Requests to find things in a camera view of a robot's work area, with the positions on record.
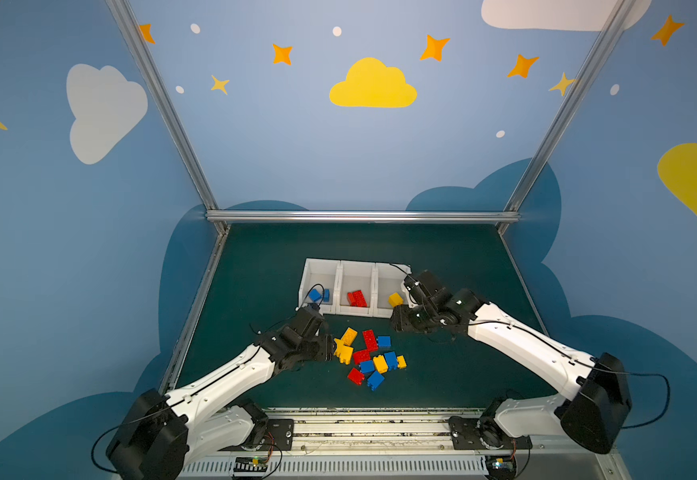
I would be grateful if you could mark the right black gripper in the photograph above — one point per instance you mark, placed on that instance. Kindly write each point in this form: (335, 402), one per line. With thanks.
(411, 318)

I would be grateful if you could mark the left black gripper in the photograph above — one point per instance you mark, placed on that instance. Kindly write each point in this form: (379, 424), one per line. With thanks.
(319, 346)

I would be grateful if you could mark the yellow lego brick top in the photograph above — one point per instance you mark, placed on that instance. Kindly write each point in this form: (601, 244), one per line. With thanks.
(395, 300)

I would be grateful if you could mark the long red lego brick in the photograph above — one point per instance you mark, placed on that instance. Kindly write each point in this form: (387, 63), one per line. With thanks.
(360, 299)

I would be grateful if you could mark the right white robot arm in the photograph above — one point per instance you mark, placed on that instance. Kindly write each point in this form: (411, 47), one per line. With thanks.
(591, 397)

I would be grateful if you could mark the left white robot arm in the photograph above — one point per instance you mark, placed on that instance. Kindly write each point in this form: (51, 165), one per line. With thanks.
(163, 432)

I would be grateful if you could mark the red square lego brick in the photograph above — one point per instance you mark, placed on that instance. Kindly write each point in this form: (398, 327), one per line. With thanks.
(361, 356)

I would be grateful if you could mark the right white bin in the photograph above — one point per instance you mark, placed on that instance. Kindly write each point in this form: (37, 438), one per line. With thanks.
(387, 278)

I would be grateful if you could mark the white bin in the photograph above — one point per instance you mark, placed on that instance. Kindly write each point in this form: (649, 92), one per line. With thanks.
(355, 276)
(323, 274)
(387, 278)

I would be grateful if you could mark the long red brick centre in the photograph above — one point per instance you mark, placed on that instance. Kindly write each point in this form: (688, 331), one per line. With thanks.
(370, 341)

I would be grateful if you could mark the red lego brick bottom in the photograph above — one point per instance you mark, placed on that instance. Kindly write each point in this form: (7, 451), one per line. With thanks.
(356, 377)

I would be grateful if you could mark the left white bin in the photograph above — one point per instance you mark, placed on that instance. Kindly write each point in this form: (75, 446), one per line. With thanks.
(323, 274)

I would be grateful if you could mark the middle white bin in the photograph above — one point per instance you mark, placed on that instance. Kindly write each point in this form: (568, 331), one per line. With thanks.
(355, 276)

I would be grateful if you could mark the blue lego brick bottom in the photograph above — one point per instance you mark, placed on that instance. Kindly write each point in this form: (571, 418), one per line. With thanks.
(374, 380)

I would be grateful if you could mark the left control circuit board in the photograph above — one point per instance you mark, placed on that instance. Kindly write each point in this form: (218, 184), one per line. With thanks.
(250, 466)

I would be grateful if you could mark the control circuit board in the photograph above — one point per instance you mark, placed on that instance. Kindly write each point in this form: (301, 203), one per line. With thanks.
(250, 466)
(500, 468)

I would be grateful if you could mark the right control circuit board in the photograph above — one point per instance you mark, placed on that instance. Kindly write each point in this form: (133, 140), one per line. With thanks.
(500, 468)

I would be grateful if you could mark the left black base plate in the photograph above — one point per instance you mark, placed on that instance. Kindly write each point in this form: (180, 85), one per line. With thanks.
(270, 434)

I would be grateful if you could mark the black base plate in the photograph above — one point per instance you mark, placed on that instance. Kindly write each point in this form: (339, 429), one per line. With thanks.
(476, 433)
(270, 434)

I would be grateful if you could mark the aluminium front rail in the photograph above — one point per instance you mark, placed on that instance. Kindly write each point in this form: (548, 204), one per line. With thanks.
(323, 432)

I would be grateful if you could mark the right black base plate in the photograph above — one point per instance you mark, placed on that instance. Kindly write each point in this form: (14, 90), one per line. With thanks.
(476, 433)

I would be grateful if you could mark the aluminium frame back bar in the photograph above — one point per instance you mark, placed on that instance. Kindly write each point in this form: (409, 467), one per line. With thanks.
(401, 217)

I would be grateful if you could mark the white slotted cable duct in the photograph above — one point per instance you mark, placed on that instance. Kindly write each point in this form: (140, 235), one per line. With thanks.
(308, 467)

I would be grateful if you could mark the aluminium frame right post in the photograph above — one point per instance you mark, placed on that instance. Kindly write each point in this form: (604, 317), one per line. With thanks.
(596, 58)

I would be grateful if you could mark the aluminium frame post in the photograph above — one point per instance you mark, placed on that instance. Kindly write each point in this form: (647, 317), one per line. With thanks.
(126, 21)
(596, 58)

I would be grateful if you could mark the aluminium frame left post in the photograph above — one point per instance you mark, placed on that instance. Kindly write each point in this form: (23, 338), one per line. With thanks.
(126, 21)

